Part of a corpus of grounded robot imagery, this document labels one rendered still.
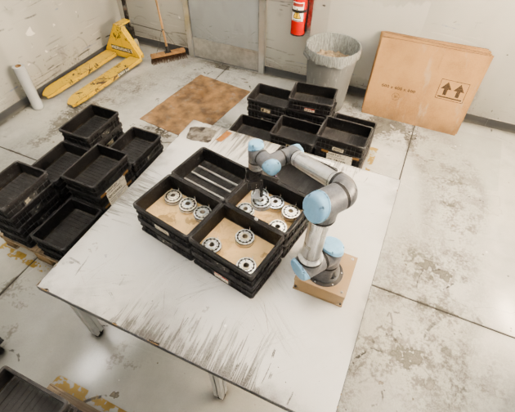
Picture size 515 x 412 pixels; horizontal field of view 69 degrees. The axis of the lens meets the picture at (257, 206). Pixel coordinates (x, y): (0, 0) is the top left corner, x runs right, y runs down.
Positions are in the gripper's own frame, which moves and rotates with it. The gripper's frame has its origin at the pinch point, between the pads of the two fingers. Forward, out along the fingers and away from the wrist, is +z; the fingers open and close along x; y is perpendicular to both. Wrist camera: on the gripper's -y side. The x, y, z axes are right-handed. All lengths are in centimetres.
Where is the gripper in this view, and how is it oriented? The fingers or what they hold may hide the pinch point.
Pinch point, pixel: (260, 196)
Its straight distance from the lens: 197.9
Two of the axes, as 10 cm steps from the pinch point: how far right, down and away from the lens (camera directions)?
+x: 1.9, 7.0, -6.9
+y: -9.8, 1.4, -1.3
